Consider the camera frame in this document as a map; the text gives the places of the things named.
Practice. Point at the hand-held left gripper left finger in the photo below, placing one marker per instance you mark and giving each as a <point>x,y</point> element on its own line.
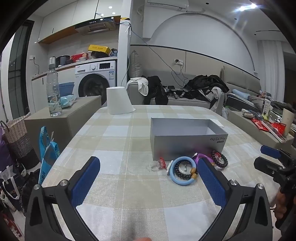
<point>84,183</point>

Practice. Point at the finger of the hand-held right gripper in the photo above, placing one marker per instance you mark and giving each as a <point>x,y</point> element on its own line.
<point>266,165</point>
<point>270,151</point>

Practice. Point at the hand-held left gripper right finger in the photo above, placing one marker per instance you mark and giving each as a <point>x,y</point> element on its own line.
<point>212,183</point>

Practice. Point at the grey cardboard box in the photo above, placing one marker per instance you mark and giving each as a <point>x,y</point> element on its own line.
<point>185,146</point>

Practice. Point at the clear red ornament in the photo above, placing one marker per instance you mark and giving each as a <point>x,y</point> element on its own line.
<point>159,163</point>

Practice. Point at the person's right hand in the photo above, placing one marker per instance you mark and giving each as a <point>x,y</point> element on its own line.
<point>281,204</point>

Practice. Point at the person's left hand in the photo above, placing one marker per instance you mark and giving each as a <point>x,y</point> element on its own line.
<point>143,239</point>

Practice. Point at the white paper cup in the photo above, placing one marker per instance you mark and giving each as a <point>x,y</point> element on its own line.
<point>288,121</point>

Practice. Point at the blue shopping bag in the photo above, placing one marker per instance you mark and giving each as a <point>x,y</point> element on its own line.
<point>47,162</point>

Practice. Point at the checked tablecloth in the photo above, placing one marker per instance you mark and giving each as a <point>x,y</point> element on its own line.
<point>129,150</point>

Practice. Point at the large brown cardboard box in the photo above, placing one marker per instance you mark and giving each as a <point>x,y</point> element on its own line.
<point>57,129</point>

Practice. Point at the white tote bag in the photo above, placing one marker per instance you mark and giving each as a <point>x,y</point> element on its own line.
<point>10,183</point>

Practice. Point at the grey white jacket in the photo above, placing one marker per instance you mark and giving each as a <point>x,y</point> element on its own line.
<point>217,97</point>

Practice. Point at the wicker laundry basket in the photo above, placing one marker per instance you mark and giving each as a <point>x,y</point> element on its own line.
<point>18,139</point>

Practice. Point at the white curtain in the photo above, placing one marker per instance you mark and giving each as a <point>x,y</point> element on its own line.
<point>269,69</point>

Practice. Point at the wet wipes pack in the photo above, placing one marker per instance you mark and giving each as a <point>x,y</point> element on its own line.
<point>67,101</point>

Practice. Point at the grey sofa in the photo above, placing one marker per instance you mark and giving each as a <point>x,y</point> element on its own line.
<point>185,102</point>

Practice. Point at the white paper roll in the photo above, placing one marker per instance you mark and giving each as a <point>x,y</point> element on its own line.
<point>119,102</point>

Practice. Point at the black jacket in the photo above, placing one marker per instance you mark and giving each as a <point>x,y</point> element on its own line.
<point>203,84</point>

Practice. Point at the clear water bottle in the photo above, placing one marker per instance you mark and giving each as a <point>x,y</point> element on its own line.
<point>54,92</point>

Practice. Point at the stacked blue basins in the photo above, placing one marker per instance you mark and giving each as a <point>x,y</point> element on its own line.
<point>66,89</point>

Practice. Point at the white washing machine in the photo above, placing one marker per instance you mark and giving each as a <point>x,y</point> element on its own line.
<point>92,78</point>

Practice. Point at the black clothing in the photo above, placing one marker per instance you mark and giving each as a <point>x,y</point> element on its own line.
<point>157,90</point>

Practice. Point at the white cloth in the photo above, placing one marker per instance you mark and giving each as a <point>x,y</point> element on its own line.
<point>141,85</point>

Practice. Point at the black cooker pot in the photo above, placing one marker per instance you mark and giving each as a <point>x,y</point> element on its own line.
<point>63,60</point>

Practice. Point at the red box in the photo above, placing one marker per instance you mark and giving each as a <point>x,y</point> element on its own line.
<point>78,57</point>

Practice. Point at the white kettle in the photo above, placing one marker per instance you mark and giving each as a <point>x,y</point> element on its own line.
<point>52,61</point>

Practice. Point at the grey pillow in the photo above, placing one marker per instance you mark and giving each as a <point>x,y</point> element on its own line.
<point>135,64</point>

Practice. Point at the yellow box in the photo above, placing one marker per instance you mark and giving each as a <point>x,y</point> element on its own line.
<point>99,49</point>

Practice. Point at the range hood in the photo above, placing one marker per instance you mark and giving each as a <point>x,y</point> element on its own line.
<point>94,26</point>

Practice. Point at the white air conditioner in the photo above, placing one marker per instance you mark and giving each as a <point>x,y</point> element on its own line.
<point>166,4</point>

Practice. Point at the wall socket with plug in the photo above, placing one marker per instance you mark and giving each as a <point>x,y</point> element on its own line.
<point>178,61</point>

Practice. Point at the white wall cabinets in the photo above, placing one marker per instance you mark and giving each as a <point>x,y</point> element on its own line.
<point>69,18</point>

